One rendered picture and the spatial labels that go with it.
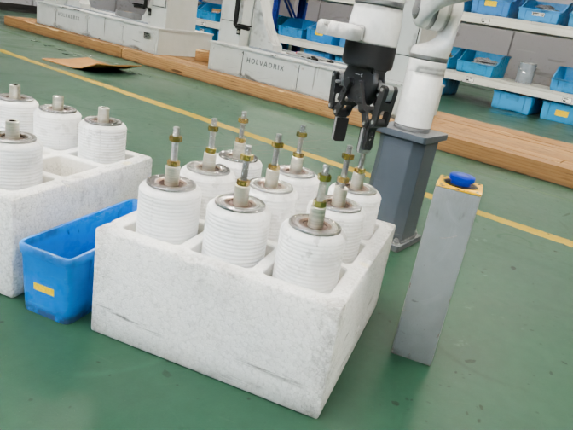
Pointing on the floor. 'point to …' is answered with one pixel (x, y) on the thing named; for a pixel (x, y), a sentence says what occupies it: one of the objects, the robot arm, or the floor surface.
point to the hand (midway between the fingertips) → (351, 138)
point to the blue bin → (65, 264)
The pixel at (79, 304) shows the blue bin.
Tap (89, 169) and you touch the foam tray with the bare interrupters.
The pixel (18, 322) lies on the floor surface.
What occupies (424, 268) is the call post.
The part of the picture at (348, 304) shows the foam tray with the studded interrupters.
